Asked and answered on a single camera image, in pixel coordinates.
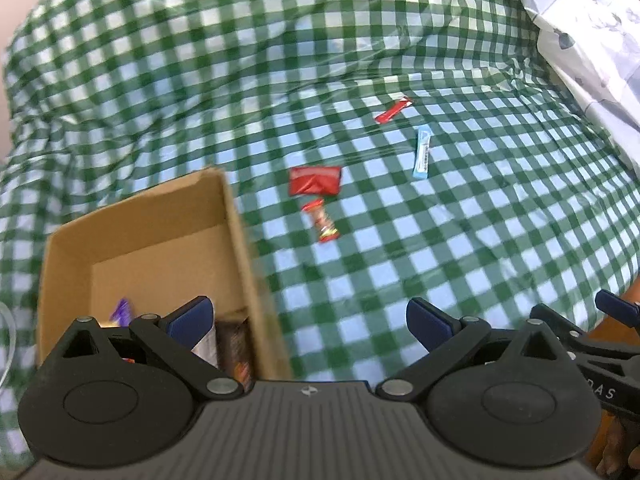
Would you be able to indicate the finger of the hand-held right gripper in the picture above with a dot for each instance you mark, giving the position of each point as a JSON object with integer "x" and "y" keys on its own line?
{"x": 580, "y": 335}
{"x": 615, "y": 302}

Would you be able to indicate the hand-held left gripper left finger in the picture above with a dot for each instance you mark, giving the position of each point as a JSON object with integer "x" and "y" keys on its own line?
{"x": 192, "y": 322}

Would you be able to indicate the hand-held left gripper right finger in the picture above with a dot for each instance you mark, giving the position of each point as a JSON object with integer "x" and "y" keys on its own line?
{"x": 427, "y": 322}

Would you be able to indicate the clear snack stick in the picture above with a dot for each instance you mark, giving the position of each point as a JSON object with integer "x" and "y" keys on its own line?
{"x": 207, "y": 347}

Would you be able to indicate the cardboard box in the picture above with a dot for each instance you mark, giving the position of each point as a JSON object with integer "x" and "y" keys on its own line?
{"x": 150, "y": 230}

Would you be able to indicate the person's right hand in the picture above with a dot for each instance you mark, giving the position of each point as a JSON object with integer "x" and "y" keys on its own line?
{"x": 615, "y": 450}

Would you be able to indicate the dark brown snack packet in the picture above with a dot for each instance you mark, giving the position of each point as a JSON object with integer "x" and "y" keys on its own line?
{"x": 235, "y": 345}

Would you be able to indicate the red and yellow candy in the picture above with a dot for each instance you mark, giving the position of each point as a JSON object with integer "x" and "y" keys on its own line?
{"x": 322, "y": 220}

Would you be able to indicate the light blue snack stick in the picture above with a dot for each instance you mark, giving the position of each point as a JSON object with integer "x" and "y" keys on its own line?
{"x": 422, "y": 155}

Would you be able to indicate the small crumpled red packet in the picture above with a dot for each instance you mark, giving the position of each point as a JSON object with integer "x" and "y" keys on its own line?
{"x": 315, "y": 180}

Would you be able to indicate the thin red snack stick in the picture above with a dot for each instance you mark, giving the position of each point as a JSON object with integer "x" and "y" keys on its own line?
{"x": 393, "y": 110}

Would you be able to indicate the white printed cloth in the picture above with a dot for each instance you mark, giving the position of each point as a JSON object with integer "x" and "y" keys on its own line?
{"x": 590, "y": 25}

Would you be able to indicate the green checkered bed cover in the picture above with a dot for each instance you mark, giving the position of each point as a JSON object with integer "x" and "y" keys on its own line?
{"x": 350, "y": 35}

